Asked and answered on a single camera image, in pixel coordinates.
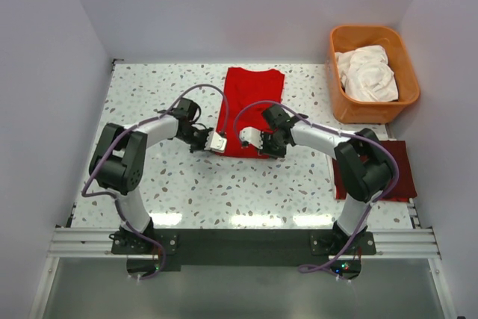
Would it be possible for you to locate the bright red t shirt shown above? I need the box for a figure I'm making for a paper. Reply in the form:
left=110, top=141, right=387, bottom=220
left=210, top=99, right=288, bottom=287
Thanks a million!
left=217, top=67, right=285, bottom=159

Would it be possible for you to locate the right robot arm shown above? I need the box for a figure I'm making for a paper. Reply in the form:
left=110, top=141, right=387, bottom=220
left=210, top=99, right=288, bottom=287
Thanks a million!
left=257, top=105, right=400, bottom=254

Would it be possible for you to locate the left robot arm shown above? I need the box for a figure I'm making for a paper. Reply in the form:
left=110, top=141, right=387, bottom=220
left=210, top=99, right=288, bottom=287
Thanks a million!
left=81, top=99, right=215, bottom=253

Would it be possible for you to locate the white folded t shirt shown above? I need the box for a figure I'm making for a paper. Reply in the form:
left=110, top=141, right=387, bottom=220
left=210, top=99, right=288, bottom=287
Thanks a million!
left=326, top=155, right=337, bottom=199

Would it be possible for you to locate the white crumpled t shirt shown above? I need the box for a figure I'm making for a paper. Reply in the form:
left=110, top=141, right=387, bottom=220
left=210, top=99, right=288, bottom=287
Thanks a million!
left=335, top=45, right=399, bottom=102

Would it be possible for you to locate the orange plastic basket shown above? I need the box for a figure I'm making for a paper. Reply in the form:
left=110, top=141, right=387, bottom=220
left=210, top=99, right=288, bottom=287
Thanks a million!
left=326, top=25, right=420, bottom=124

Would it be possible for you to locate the dark red folded t shirt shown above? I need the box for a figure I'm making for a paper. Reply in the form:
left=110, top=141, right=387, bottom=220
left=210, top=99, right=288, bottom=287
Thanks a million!
left=331, top=140, right=418, bottom=202

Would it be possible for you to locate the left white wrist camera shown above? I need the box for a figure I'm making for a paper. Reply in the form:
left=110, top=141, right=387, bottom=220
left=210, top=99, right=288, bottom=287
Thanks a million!
left=205, top=130, right=227, bottom=154

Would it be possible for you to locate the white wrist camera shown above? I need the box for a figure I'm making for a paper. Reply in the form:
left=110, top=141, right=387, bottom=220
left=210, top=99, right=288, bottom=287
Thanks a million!
left=205, top=130, right=227, bottom=154
left=239, top=127, right=263, bottom=149

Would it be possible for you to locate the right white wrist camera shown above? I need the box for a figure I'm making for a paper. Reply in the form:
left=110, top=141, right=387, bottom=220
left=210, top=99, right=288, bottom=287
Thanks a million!
left=239, top=127, right=263, bottom=149

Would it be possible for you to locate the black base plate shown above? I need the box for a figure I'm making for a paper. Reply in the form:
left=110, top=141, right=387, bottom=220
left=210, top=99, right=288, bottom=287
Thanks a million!
left=109, top=229, right=376, bottom=277

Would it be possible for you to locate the aluminium rail frame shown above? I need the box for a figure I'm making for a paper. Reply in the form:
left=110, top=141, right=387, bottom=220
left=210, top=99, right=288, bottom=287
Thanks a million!
left=29, top=200, right=457, bottom=318

